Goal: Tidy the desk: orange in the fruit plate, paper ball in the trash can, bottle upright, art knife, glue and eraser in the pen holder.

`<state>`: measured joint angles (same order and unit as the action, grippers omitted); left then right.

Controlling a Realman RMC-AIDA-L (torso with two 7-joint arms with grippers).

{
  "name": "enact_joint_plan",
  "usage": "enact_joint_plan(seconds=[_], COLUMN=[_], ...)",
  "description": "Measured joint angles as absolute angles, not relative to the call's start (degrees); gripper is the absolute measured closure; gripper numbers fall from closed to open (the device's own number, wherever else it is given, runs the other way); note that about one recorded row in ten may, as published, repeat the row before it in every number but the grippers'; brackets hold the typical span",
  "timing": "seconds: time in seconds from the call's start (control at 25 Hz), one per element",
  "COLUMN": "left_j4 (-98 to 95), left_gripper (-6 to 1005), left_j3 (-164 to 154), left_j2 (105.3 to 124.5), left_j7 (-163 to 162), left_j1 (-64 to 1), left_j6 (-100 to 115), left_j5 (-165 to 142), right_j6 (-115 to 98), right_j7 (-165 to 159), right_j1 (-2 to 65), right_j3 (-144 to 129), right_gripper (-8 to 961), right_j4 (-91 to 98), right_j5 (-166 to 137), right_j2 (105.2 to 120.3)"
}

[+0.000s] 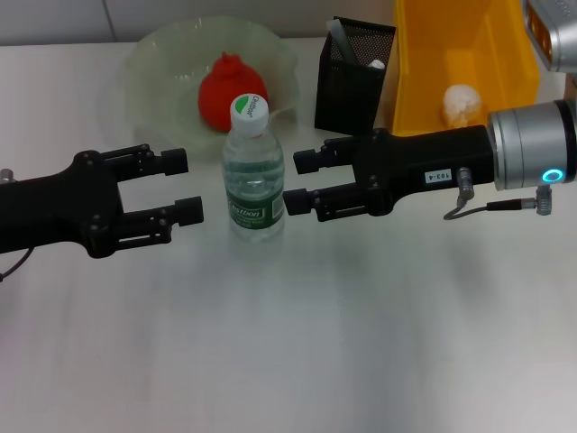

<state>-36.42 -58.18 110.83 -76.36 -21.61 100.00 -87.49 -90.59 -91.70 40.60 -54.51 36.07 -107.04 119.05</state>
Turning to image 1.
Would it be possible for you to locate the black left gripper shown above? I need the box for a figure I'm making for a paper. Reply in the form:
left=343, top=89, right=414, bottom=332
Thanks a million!
left=0, top=143, right=205, bottom=259

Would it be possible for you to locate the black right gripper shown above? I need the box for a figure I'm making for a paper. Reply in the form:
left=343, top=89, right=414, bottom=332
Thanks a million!
left=283, top=124, right=496, bottom=223

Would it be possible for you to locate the clear green-label water bottle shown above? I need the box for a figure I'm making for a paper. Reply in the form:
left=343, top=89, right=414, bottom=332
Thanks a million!
left=223, top=93, right=286, bottom=244

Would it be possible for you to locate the red-orange toy orange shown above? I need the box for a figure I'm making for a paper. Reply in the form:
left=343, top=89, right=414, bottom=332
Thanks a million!
left=198, top=51, right=270, bottom=133

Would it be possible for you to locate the grey marker pen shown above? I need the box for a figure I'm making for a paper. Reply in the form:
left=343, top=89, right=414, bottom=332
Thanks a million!
left=331, top=17, right=358, bottom=63

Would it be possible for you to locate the white paper ball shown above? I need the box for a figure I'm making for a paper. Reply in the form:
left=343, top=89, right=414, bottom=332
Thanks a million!
left=441, top=84, right=481, bottom=128

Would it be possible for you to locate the black mesh pen holder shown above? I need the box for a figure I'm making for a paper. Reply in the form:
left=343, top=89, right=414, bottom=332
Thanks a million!
left=314, top=16, right=396, bottom=137

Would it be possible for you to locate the pale green glass fruit bowl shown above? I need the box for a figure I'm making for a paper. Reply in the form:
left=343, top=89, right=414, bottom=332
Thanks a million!
left=124, top=16, right=301, bottom=161

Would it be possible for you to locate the yellow plastic bin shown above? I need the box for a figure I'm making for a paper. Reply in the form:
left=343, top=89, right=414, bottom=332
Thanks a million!
left=389, top=0, right=541, bottom=136

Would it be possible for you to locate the dark left gripper cable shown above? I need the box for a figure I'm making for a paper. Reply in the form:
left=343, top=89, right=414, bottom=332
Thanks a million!
left=0, top=246, right=35, bottom=284

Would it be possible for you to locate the dark gripper cable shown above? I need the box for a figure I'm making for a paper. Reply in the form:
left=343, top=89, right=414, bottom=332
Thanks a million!
left=0, top=246, right=35, bottom=284
left=443, top=167, right=554, bottom=221

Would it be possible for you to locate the dark right gripper cable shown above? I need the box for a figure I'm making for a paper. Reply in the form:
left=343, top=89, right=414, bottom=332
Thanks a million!
left=443, top=167, right=554, bottom=221

